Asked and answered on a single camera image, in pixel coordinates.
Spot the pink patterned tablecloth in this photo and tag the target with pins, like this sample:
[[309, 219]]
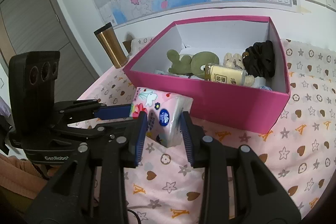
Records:
[[299, 149]]

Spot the beige bunny plush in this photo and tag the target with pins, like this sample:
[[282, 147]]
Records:
[[236, 62]]

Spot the yellow pocket tissue pack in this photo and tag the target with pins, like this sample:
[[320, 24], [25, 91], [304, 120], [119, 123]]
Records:
[[224, 75]]

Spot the gold travel tumbler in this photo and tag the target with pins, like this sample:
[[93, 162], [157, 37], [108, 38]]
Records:
[[108, 39]]

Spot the pink floral tissue pack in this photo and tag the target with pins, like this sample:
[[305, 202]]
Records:
[[163, 111]]

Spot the pink cardboard box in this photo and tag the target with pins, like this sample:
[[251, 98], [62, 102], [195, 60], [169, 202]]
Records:
[[251, 109]]

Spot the green frog plush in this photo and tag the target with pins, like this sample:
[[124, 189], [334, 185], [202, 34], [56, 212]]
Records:
[[191, 65]]

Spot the blue gingham scrunchie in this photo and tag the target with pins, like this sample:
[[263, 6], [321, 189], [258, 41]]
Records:
[[265, 88]]

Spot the grey door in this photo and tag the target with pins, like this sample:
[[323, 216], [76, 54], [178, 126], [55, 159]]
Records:
[[39, 25]]

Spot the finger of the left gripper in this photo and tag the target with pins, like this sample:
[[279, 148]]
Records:
[[66, 136], [113, 112]]

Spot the black scrunchie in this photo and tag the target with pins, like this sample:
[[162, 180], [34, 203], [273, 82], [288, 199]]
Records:
[[259, 59]]

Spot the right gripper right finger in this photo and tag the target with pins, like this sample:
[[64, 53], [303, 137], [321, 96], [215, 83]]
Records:
[[238, 187]]

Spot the peach sleeve forearm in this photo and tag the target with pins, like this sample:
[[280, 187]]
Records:
[[24, 178]]

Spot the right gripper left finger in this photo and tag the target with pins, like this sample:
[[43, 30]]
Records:
[[83, 192]]

